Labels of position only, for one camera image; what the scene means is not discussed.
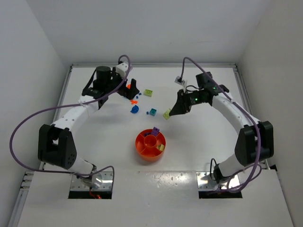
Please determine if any orange round divided container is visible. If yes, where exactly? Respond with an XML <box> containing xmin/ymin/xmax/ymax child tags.
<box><xmin>135</xmin><ymin>129</ymin><xmax>166</xmax><ymax>162</ymax></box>

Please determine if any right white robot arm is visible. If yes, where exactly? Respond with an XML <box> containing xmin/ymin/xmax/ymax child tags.
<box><xmin>169</xmin><ymin>72</ymin><xmax>274</xmax><ymax>183</ymax></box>

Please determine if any small orange lego piece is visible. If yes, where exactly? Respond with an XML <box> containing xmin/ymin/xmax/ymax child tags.
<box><xmin>130</xmin><ymin>100</ymin><xmax>138</xmax><ymax>105</ymax></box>

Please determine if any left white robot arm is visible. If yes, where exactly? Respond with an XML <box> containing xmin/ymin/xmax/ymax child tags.
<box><xmin>37</xmin><ymin>62</ymin><xmax>139</xmax><ymax>178</ymax></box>

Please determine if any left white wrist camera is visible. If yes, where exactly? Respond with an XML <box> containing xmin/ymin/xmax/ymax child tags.
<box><xmin>116</xmin><ymin>62</ymin><xmax>129</xmax><ymax>78</ymax></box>

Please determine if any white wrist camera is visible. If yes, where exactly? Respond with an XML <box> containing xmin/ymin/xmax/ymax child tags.
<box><xmin>116</xmin><ymin>62</ymin><xmax>129</xmax><ymax>78</ymax></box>
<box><xmin>175</xmin><ymin>76</ymin><xmax>187</xmax><ymax>92</ymax></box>

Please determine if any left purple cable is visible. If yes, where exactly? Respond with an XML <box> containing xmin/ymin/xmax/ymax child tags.
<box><xmin>9</xmin><ymin>55</ymin><xmax>132</xmax><ymax>187</ymax></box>

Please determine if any blue round lego piece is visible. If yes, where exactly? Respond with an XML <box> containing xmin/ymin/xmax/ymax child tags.
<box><xmin>130</xmin><ymin>105</ymin><xmax>139</xmax><ymax>114</ymax></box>

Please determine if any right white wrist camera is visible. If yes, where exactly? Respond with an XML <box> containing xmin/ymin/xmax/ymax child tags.
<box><xmin>175</xmin><ymin>76</ymin><xmax>187</xmax><ymax>92</ymax></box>

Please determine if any teal square lego brick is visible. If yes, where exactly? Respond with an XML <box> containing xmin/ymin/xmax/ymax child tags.
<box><xmin>149</xmin><ymin>108</ymin><xmax>157</xmax><ymax>116</ymax></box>

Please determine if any lime green purple lego brick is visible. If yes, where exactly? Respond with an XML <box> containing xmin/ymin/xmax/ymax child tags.
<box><xmin>144</xmin><ymin>89</ymin><xmax>153</xmax><ymax>97</ymax></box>

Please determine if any metal base plate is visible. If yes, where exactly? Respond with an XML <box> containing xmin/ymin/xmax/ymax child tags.
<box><xmin>196</xmin><ymin>172</ymin><xmax>241</xmax><ymax>191</ymax></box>
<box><xmin>70</xmin><ymin>171</ymin><xmax>114</xmax><ymax>192</ymax></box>

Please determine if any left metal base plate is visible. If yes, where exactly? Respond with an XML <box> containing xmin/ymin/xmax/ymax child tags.
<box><xmin>70</xmin><ymin>171</ymin><xmax>114</xmax><ymax>192</ymax></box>

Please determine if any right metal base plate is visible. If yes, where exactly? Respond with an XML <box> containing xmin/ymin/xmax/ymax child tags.
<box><xmin>196</xmin><ymin>172</ymin><xmax>241</xmax><ymax>191</ymax></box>

